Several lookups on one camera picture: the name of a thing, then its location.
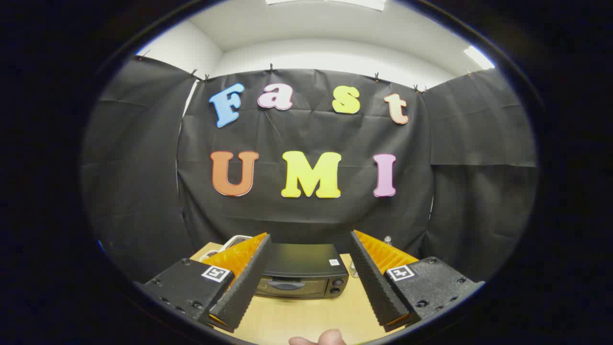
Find white slot toaster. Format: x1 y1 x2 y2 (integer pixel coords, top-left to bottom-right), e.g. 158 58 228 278
221 234 253 250

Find ceiling light panel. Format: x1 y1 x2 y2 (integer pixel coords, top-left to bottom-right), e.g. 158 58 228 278
464 46 495 70
266 0 386 11

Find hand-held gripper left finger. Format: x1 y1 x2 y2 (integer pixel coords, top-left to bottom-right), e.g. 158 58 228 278
136 232 272 334

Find black toaster oven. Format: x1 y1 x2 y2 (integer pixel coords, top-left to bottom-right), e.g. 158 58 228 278
254 243 349 300

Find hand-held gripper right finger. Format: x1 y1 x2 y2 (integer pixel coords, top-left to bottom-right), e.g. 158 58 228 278
349 230 485 333

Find black backdrop cloth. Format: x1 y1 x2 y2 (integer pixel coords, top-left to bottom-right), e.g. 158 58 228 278
81 55 537 283

